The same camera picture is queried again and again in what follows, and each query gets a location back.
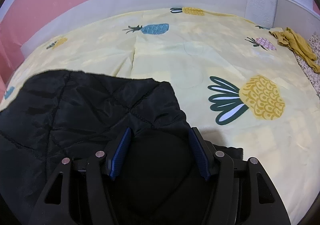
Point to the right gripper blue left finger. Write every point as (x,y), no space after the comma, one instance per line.
(117,152)

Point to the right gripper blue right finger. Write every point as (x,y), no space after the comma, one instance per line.
(199,153)

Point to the black puffer jacket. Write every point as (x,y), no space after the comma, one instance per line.
(72,114)

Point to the yellow pineapple bed sheet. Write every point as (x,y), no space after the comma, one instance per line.
(231,78)

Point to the mustard yellow cloth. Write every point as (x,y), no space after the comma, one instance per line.
(297,44)

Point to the white headboard panel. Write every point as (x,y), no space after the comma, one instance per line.
(297,17)

